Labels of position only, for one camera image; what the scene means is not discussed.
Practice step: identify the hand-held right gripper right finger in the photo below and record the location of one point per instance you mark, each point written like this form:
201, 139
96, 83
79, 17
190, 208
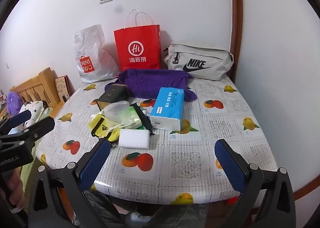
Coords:
230, 165

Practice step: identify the dark green packet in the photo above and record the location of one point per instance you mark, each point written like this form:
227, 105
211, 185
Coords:
141, 128

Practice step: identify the purple towel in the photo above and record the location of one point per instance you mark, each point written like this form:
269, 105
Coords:
152, 80

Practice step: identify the red paper bag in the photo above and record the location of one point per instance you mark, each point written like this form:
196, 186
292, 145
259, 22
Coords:
137, 48

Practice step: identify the grey waist bag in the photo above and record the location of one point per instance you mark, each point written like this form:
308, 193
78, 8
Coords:
200, 60

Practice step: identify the person's left hand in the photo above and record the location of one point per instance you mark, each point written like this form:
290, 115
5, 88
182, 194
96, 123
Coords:
15, 188

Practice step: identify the white sponge block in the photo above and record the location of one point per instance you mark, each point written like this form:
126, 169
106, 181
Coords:
133, 138

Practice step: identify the brown patterned box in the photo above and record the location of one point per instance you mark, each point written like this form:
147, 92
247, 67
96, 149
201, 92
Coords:
62, 87

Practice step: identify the brown wooden baseboard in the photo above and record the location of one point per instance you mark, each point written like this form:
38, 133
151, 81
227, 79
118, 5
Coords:
307, 188

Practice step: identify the person's camouflage trousers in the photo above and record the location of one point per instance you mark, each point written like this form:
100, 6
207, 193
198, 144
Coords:
175, 215

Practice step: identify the brown wooden door frame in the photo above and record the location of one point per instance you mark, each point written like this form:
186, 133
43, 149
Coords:
236, 18

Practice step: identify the green bed sheet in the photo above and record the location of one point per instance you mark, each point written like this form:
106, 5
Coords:
28, 173

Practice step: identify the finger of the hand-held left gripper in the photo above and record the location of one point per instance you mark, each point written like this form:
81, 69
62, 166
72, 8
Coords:
40, 125
21, 116

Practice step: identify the white plastic shopping bag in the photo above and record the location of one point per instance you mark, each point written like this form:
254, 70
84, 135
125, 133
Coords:
92, 53

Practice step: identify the blue tissue pack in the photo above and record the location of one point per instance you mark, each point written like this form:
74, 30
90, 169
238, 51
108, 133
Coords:
167, 108

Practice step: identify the white polka dot pillow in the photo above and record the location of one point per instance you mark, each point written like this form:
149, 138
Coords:
32, 110

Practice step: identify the black tea tin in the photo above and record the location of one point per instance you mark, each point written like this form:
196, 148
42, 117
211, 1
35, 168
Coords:
111, 95

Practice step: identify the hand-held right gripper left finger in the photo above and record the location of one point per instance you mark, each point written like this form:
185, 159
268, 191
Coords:
96, 165

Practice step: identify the wooden nightstand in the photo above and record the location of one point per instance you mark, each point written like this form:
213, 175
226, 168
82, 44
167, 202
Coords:
57, 108

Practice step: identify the purple plush toy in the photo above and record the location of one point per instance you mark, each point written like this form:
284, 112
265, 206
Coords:
12, 101

